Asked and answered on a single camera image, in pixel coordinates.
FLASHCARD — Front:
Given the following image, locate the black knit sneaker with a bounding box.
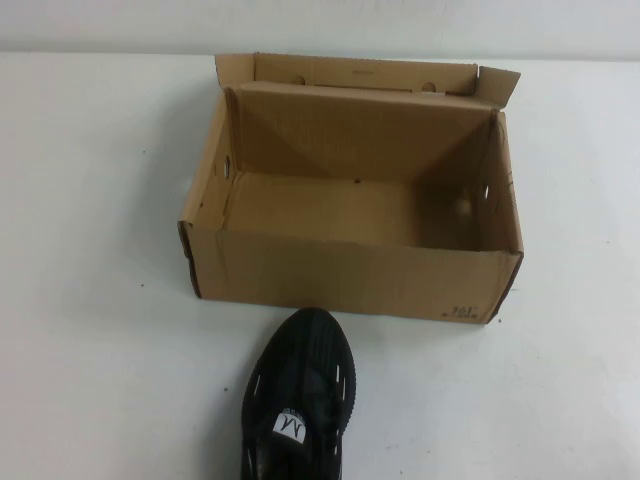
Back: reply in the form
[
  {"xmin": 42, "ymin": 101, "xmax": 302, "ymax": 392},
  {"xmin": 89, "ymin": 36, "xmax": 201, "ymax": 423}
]
[{"xmin": 240, "ymin": 306, "xmax": 360, "ymax": 480}]

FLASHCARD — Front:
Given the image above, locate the brown cardboard shoe box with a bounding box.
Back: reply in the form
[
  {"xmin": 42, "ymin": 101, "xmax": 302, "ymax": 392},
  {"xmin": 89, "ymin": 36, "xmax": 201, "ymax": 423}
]
[{"xmin": 177, "ymin": 51, "xmax": 524, "ymax": 327}]

